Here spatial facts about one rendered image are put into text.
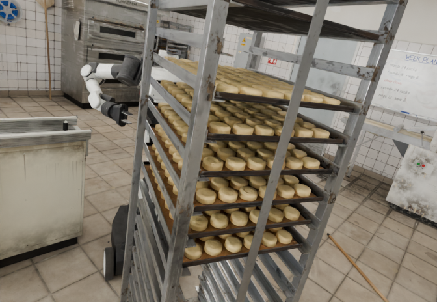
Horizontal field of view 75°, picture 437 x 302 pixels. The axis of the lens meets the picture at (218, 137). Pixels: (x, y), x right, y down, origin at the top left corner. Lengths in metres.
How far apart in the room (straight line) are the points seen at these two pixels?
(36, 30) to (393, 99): 6.09
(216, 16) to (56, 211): 1.89
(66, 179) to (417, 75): 4.56
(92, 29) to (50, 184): 3.79
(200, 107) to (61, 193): 1.70
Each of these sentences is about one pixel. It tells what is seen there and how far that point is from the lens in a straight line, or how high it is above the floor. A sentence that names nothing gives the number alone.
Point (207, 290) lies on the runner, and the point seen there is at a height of 0.32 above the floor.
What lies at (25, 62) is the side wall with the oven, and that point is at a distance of 6.32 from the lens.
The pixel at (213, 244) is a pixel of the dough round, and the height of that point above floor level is 1.06.
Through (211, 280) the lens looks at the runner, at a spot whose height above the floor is 0.41.
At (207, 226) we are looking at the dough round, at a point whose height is 1.13.
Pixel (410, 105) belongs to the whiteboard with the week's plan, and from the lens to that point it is 5.02.
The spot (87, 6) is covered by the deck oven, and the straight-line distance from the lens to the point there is 5.50.
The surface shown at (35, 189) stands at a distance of 2.10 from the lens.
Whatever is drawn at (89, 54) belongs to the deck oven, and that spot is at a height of 0.99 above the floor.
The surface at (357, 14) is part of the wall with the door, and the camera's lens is 5.33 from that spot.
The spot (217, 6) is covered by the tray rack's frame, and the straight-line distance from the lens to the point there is 0.55.
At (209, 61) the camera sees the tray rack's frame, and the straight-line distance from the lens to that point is 0.55.
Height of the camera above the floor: 1.60
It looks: 18 degrees down
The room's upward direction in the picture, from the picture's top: 11 degrees clockwise
